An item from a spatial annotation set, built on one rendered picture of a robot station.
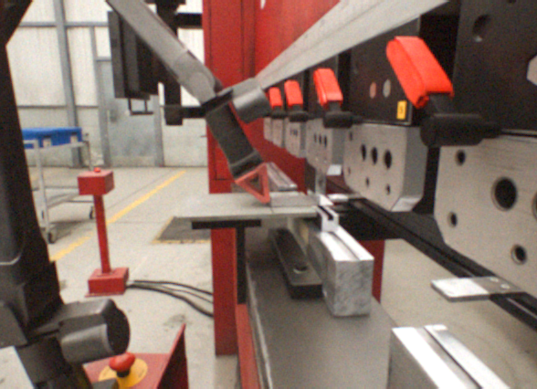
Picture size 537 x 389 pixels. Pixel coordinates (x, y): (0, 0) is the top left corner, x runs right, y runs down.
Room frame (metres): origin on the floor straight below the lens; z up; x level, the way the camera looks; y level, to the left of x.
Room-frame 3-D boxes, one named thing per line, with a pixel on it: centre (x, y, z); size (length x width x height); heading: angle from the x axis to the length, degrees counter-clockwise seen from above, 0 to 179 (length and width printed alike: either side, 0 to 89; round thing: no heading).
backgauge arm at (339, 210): (1.25, -0.42, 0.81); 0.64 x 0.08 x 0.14; 98
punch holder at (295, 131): (0.78, -0.09, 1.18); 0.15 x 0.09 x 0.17; 8
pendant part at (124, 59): (1.88, 0.63, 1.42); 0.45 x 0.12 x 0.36; 3
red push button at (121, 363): (0.50, 0.23, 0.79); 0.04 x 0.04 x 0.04
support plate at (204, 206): (0.74, 0.05, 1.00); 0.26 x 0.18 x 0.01; 98
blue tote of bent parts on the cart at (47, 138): (3.37, 2.26, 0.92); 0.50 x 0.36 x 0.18; 89
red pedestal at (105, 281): (2.27, 1.08, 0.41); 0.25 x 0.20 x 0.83; 98
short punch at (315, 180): (0.76, -0.10, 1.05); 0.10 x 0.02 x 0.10; 8
